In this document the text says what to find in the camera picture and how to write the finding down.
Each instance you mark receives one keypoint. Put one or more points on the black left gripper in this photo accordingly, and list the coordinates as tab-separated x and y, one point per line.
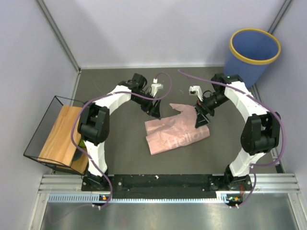
154	111

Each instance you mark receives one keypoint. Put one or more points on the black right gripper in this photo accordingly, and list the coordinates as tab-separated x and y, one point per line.
202	109

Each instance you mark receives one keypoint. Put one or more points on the pink plastic trash bag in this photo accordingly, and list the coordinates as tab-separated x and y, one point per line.
174	131

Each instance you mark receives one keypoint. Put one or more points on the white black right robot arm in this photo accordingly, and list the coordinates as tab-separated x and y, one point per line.
260	133

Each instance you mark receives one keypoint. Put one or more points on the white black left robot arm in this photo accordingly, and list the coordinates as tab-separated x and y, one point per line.
94	123

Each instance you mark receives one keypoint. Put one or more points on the blue trash bin yellow rim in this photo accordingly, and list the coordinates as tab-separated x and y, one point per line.
251	51

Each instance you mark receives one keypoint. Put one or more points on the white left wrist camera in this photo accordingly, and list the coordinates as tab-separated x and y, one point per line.
155	87

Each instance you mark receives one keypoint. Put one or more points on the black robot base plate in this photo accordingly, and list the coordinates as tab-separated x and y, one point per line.
174	186

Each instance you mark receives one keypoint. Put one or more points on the black wire frame shelf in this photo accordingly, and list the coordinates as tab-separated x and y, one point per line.
44	128

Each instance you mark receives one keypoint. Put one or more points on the aluminium frame rail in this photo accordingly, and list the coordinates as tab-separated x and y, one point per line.
274	203

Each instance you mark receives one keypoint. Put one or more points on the grey slotted cable duct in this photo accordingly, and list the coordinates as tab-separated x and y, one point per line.
75	198

